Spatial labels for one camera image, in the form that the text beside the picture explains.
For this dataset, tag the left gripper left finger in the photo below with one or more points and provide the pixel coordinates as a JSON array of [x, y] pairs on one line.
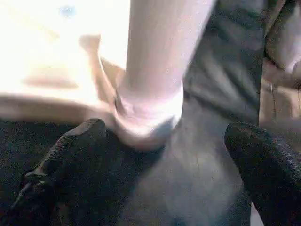
[[61, 179]]

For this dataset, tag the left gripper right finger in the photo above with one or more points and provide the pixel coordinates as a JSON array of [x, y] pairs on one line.
[[270, 179]]

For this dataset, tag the white plastic table leg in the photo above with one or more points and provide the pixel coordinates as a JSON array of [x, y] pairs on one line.
[[164, 42]]

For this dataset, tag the white plastic table top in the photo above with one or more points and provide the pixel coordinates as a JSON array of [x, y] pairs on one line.
[[51, 61]]

